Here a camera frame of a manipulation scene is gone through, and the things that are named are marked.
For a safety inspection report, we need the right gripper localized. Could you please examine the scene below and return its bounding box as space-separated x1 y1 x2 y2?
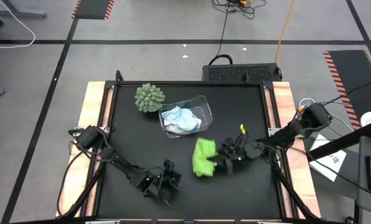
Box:
207 133 266 175

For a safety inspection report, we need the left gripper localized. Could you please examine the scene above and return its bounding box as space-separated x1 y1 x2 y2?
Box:
141 159 182 202

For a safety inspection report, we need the green microfiber towel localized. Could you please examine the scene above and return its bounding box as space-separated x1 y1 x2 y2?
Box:
192 138 219 177

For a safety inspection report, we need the clear plastic bin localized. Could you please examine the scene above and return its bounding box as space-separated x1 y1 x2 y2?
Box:
158 95 214 139

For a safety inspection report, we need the white waffle-weave towel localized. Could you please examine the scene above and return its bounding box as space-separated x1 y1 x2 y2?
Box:
163 123 186 134

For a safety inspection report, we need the light blue microfiber towel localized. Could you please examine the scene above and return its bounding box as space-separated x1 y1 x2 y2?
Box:
161 105 202 131

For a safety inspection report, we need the black perforated computer case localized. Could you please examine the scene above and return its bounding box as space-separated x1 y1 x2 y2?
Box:
202 63 283 83

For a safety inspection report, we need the potted green succulent plant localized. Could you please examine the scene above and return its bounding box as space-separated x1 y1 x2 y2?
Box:
134 83 167 114

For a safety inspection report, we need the wooden table side board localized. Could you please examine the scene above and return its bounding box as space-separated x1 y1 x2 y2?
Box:
56 81 115 218
264 81 322 218

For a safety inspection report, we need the white paper sheet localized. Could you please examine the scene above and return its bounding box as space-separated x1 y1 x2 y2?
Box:
309 133 347 183

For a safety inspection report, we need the black diagonal metal beam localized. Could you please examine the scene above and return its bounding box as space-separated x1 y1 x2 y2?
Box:
306 123 371 160

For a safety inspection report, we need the grey office desk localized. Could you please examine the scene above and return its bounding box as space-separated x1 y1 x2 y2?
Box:
357 135 371 215

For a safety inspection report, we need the white round cup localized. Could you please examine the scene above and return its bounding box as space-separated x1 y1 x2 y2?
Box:
360 111 371 128

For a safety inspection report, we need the black orange-striped floor mat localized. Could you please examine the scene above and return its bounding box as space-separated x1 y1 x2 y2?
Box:
323 49 371 131
71 0 116 21

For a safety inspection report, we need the white coiled cable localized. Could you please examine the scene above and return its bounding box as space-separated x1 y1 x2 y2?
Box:
298 97 316 110

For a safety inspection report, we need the black metal table frame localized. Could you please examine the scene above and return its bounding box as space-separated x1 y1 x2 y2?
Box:
56 70 321 224

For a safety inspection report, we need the yellow extension cable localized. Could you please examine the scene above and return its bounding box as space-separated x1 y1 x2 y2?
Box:
274 0 297 64

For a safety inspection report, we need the black floor cable bundle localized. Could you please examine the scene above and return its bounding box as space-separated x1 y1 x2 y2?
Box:
212 0 268 20

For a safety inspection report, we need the white floor cable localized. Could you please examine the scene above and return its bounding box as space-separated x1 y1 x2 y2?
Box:
0 0 37 50

